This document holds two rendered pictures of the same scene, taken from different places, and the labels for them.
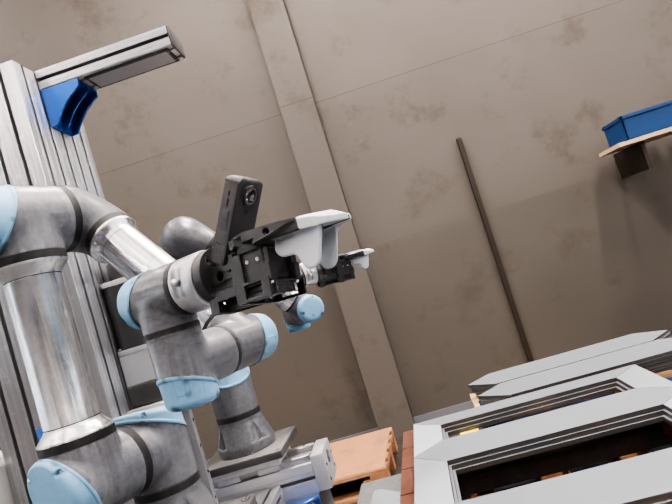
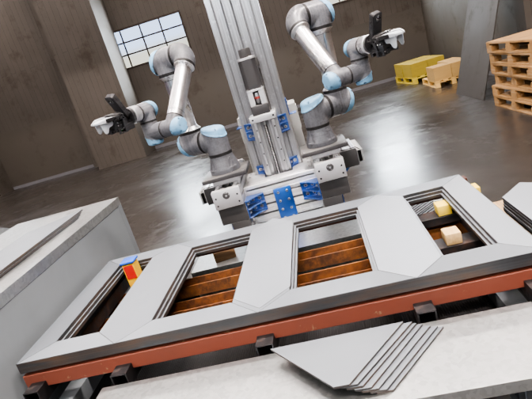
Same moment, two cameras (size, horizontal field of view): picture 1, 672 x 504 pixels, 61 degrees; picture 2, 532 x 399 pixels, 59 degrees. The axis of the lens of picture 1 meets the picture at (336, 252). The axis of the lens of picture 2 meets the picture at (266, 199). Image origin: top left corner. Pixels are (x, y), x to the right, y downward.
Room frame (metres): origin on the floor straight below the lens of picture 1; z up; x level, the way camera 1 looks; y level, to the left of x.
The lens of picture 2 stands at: (1.28, -1.92, 1.51)
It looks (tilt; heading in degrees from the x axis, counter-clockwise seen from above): 16 degrees down; 92
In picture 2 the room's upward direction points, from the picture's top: 17 degrees counter-clockwise
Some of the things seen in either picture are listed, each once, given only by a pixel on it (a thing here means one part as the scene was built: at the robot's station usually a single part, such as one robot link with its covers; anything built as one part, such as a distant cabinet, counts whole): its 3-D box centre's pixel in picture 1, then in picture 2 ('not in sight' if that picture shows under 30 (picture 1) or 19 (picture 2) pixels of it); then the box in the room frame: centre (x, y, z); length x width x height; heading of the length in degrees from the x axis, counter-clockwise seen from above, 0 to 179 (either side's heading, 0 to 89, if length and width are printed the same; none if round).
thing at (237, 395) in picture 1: (229, 386); (315, 110); (1.53, 0.37, 1.20); 0.13 x 0.12 x 0.14; 22
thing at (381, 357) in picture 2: not in sight; (359, 361); (1.34, -0.94, 0.77); 0.45 x 0.20 x 0.04; 173
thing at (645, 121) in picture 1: (645, 124); not in sight; (4.51, -2.62, 1.87); 0.50 x 0.37 x 0.19; 86
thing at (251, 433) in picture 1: (243, 429); (320, 134); (1.53, 0.37, 1.09); 0.15 x 0.15 x 0.10
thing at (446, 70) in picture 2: not in sight; (445, 72); (5.11, 7.94, 0.20); 1.08 x 0.74 x 0.39; 86
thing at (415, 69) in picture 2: not in sight; (419, 69); (5.14, 9.49, 0.22); 1.28 x 0.92 x 0.44; 86
